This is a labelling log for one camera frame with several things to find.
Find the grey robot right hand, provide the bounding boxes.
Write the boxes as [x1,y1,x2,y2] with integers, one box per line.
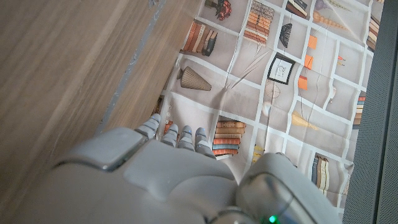
[12,113,343,224]

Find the dark grey partition panel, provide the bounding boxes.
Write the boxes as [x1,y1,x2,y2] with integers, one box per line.
[341,0,398,224]

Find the printed bookshelf backdrop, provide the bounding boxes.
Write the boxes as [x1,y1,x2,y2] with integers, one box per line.
[150,0,386,218]

